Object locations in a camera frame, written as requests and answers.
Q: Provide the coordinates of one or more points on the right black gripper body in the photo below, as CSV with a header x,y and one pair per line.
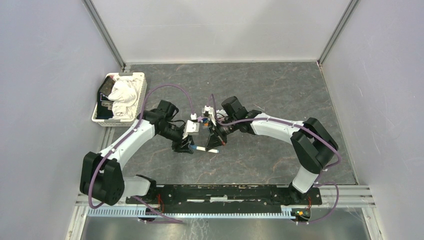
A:
x,y
220,132

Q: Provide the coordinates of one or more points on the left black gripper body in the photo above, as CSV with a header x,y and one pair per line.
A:
x,y
175,134

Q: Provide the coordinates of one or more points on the white marker light-blue cap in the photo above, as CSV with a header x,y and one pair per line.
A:
x,y
201,148

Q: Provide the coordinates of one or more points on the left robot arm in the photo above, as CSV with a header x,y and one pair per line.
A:
x,y
101,176

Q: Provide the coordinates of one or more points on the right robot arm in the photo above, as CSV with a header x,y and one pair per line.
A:
x,y
312,143

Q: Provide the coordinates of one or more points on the white plastic basket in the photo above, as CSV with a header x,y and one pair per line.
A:
x,y
123,123

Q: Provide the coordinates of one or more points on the white crumpled cloth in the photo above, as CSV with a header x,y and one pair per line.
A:
x,y
125,94

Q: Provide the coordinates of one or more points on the black box in basket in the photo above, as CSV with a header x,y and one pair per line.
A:
x,y
104,104

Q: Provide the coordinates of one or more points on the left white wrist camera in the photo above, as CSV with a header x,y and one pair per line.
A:
x,y
191,128

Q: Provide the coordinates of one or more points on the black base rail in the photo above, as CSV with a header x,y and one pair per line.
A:
x,y
248,207

